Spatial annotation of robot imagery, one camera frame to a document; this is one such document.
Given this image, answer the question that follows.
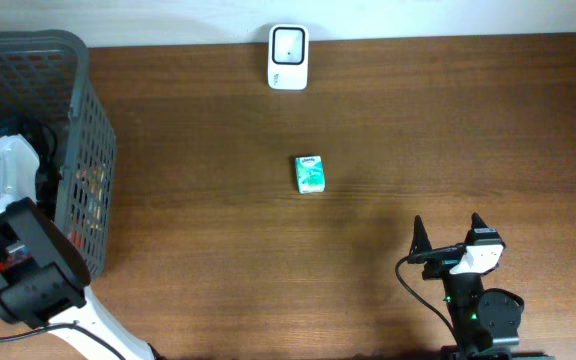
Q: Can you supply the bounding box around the green tissue pack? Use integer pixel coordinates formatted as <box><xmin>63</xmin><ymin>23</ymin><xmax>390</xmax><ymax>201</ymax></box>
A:
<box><xmin>295</xmin><ymin>156</ymin><xmax>326</xmax><ymax>194</ymax></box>

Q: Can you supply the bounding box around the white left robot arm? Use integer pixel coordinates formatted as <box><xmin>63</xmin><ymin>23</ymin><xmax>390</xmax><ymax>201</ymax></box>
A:
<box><xmin>0</xmin><ymin>134</ymin><xmax>160</xmax><ymax>360</ymax></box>

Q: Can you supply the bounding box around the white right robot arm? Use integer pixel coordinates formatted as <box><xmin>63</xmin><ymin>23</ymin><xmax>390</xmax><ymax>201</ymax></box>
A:
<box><xmin>395</xmin><ymin>213</ymin><xmax>549</xmax><ymax>360</ymax></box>

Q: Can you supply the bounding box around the white barcode scanner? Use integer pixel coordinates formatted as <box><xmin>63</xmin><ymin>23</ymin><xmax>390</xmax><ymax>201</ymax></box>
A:
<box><xmin>267</xmin><ymin>24</ymin><xmax>310</xmax><ymax>91</ymax></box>

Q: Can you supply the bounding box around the grey plastic basket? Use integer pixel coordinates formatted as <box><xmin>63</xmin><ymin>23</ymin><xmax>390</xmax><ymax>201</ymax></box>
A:
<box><xmin>0</xmin><ymin>30</ymin><xmax>118</xmax><ymax>278</ymax></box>

